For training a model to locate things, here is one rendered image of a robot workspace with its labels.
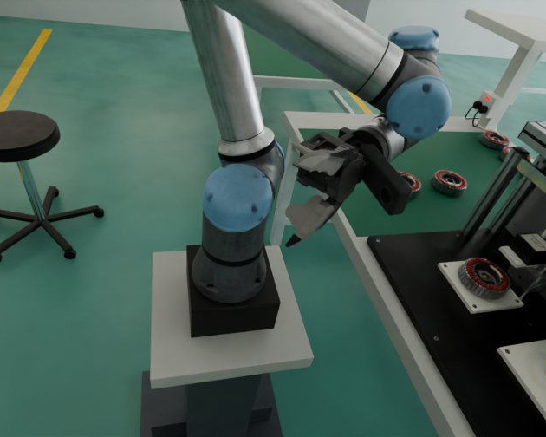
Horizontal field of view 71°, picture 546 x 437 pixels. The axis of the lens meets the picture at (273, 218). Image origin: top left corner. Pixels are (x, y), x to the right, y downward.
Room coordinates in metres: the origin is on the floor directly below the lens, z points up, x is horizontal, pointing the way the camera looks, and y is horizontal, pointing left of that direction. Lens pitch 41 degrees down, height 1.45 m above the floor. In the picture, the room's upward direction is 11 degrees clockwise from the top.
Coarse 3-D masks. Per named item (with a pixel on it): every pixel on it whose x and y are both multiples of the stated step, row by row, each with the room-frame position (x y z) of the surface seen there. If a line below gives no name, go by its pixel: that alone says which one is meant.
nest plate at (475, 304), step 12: (444, 264) 0.73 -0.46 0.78; (456, 264) 0.74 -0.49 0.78; (456, 276) 0.70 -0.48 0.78; (456, 288) 0.66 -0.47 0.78; (468, 300) 0.62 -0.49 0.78; (480, 300) 0.63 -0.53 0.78; (492, 300) 0.64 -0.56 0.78; (504, 300) 0.65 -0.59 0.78; (516, 300) 0.65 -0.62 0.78; (480, 312) 0.60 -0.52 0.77
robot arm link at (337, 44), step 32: (224, 0) 0.50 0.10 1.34; (256, 0) 0.49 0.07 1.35; (288, 0) 0.49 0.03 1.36; (320, 0) 0.51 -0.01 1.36; (288, 32) 0.49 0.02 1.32; (320, 32) 0.48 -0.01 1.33; (352, 32) 0.49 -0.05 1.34; (320, 64) 0.49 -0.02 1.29; (352, 64) 0.48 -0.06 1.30; (384, 64) 0.48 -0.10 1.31; (416, 64) 0.50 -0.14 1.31; (384, 96) 0.48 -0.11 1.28; (416, 96) 0.45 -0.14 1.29; (448, 96) 0.46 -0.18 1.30; (416, 128) 0.45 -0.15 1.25
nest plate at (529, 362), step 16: (512, 352) 0.50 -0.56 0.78; (528, 352) 0.51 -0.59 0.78; (544, 352) 0.51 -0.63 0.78; (512, 368) 0.46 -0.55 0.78; (528, 368) 0.47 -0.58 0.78; (544, 368) 0.48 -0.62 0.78; (528, 384) 0.43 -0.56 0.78; (544, 384) 0.44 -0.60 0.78; (544, 400) 0.40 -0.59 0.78; (544, 416) 0.37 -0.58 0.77
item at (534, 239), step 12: (516, 240) 0.73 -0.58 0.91; (528, 240) 0.71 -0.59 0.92; (540, 240) 0.72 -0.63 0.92; (504, 252) 0.71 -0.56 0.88; (516, 252) 0.71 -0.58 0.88; (528, 252) 0.69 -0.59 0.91; (540, 252) 0.68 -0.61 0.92; (516, 264) 0.67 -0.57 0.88; (528, 264) 0.67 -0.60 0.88; (540, 264) 0.73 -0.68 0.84
